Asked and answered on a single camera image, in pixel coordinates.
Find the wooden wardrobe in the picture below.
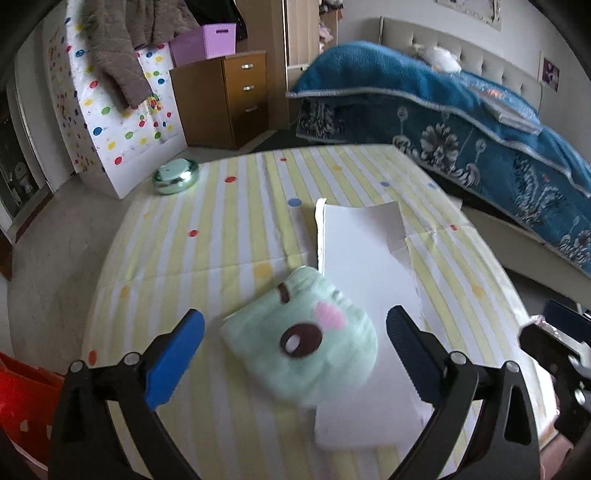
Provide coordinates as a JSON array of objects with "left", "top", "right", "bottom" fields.
[{"left": 233, "top": 0, "right": 345, "bottom": 132}]

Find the red plastic stool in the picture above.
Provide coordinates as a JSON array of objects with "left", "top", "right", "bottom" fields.
[{"left": 0, "top": 353, "right": 65, "bottom": 467}]

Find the purple plastic basket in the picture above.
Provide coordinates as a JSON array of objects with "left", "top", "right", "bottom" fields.
[{"left": 170, "top": 23, "right": 237, "bottom": 68}]

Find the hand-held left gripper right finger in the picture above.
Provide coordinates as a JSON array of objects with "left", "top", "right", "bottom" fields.
[{"left": 385, "top": 305, "right": 541, "bottom": 480}]

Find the black garment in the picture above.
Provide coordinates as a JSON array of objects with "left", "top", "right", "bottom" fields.
[{"left": 185, "top": 0, "right": 245, "bottom": 28}]

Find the white pillow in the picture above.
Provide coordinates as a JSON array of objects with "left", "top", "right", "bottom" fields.
[{"left": 413, "top": 42, "right": 462, "bottom": 73}]

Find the wall poster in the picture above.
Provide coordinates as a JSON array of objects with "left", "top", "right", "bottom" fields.
[{"left": 434, "top": 0, "right": 503, "bottom": 32}]

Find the white bed frame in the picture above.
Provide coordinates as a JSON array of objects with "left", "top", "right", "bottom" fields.
[{"left": 462, "top": 203, "right": 591, "bottom": 319}]

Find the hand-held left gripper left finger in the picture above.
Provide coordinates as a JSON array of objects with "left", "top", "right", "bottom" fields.
[{"left": 48, "top": 309, "right": 206, "bottom": 480}]

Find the round green metal tin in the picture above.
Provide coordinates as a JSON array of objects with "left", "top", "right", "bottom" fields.
[{"left": 152, "top": 157, "right": 200, "bottom": 196}]

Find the beige tufted headboard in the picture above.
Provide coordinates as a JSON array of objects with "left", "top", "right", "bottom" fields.
[{"left": 379, "top": 16, "right": 541, "bottom": 114}]

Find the small wall picture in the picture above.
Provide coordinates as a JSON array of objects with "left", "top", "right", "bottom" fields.
[{"left": 539, "top": 51, "right": 560, "bottom": 93}]

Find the folded grey cloth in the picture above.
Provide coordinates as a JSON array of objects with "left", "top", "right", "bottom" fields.
[{"left": 480, "top": 88, "right": 543, "bottom": 134}]

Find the mint green plush cloth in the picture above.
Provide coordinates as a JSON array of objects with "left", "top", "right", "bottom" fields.
[{"left": 219, "top": 265, "right": 378, "bottom": 407}]

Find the white cardboard sheet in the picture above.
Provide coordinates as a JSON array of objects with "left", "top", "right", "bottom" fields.
[{"left": 314, "top": 198, "right": 437, "bottom": 450}]

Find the white colourful dotted board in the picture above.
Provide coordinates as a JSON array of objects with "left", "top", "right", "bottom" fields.
[{"left": 41, "top": 0, "right": 188, "bottom": 200}]

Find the yellow striped dotted tablecloth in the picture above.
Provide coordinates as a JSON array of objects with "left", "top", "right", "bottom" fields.
[{"left": 81, "top": 143, "right": 555, "bottom": 480}]

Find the bed with blue blanket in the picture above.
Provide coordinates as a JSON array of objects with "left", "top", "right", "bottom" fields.
[{"left": 286, "top": 41, "right": 591, "bottom": 278}]

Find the folded clothes pile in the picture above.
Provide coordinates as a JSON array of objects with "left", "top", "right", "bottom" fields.
[{"left": 318, "top": 0, "right": 345, "bottom": 51}]

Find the wooden drawer cabinet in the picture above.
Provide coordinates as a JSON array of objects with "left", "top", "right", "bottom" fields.
[{"left": 170, "top": 51, "right": 269, "bottom": 149}]

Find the brown fuzzy coat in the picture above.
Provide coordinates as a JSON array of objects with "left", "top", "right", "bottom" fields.
[{"left": 76, "top": 0, "right": 201, "bottom": 109}]

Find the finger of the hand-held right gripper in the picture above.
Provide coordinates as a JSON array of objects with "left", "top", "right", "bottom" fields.
[
  {"left": 544, "top": 299, "right": 591, "bottom": 344},
  {"left": 519, "top": 323, "right": 580, "bottom": 370}
]

